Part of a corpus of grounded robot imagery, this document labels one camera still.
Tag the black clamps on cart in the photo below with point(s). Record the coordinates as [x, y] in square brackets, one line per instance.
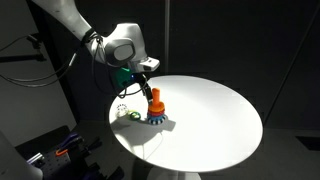
[76, 156]

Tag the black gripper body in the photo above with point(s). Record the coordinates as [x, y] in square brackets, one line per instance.
[140, 80]

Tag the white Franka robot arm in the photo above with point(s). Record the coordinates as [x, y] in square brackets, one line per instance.
[100, 33]

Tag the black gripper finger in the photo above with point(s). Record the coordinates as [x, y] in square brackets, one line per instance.
[148, 95]

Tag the orange stacking post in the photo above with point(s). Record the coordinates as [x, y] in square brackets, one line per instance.
[156, 95]

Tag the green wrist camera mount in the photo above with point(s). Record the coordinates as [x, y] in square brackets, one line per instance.
[122, 77]

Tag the white table pedestal base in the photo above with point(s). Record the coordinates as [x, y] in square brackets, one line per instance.
[173, 175]

